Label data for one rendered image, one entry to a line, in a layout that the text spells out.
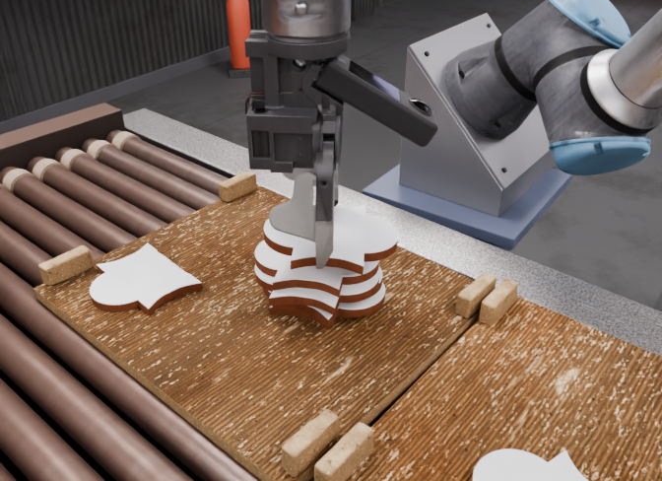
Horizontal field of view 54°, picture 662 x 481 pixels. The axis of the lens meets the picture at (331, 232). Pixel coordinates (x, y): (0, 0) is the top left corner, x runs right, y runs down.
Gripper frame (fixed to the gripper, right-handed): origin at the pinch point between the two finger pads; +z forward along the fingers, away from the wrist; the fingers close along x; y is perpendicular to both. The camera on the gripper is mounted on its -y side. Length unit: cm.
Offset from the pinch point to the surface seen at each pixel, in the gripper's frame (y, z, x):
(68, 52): 165, 71, -295
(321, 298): 0.7, 5.5, 3.7
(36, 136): 52, 9, -42
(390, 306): -6.5, 10.1, -1.3
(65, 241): 36.3, 11.9, -14.6
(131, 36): 142, 71, -332
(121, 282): 24.0, 9.0, -2.2
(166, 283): 18.8, 9.0, -2.4
